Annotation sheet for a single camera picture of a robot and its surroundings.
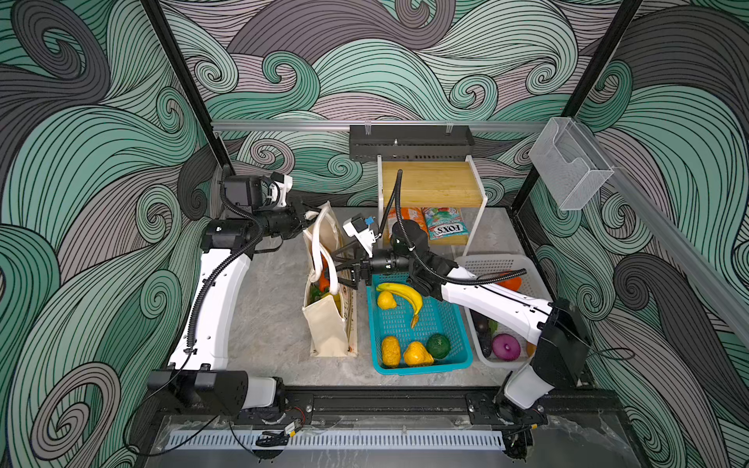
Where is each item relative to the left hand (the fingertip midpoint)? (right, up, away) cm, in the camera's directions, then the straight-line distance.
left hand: (324, 210), depth 67 cm
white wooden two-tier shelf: (+28, +9, +14) cm, 33 cm away
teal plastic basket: (+32, -32, +23) cm, 51 cm away
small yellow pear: (+16, -27, +23) cm, 39 cm away
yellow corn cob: (+16, -38, +12) cm, 44 cm away
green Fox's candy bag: (+35, -2, +24) cm, 42 cm away
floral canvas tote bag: (+2, -22, -5) cm, 22 cm away
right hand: (+2, -13, -4) cm, 14 cm away
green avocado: (+30, -37, +12) cm, 49 cm away
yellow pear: (+23, -39, +10) cm, 46 cm away
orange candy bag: (+26, +1, +26) cm, 37 cm away
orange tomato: (+56, -22, +24) cm, 65 cm away
